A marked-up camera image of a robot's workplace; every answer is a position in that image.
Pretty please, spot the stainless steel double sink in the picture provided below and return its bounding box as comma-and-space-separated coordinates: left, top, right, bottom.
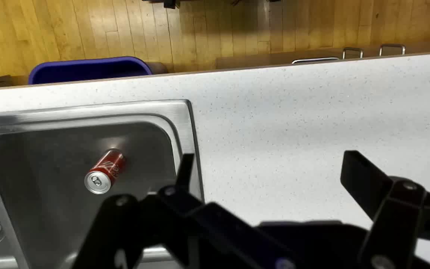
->
0, 99, 205, 269

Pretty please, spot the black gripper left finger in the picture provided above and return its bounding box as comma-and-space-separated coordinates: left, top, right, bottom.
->
71, 153, 296, 269

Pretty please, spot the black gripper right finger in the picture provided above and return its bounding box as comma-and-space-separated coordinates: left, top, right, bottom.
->
338, 150, 430, 269

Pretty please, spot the blue plastic bin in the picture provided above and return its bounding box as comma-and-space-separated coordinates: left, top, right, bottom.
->
26, 56, 155, 86

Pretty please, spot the silver drawer handle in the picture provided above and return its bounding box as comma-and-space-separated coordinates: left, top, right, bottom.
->
289, 56, 341, 66
376, 44, 407, 59
340, 47, 365, 62

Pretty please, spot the red soda can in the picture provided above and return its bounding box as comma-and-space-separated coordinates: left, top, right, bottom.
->
81, 149, 128, 198

